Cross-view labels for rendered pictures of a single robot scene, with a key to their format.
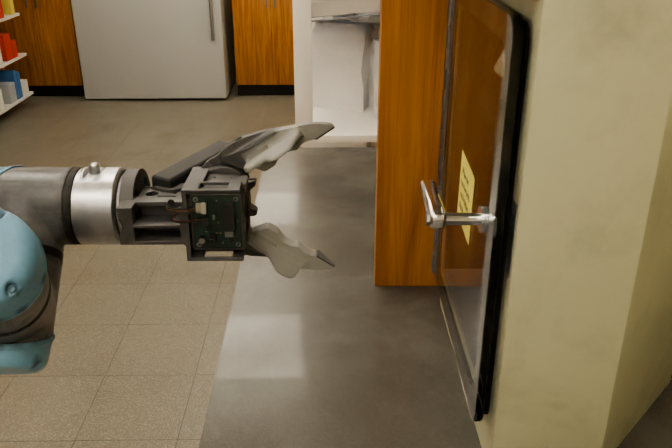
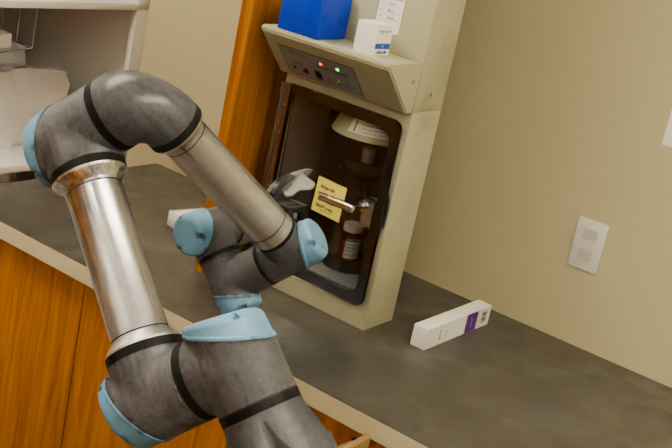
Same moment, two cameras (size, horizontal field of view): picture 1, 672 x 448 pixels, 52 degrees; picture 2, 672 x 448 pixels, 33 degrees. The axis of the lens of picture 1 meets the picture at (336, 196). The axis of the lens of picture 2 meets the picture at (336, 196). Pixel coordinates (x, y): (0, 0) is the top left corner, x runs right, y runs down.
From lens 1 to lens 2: 188 cm
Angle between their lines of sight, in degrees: 53
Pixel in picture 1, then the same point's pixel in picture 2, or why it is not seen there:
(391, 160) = not seen: hidden behind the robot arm
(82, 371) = not seen: outside the picture
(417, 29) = (248, 105)
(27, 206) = (230, 227)
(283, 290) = (163, 287)
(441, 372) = (296, 303)
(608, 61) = (421, 136)
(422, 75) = (246, 132)
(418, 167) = not seen: hidden behind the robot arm
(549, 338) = (390, 255)
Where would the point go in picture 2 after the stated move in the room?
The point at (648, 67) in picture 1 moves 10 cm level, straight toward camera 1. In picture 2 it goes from (429, 137) to (455, 153)
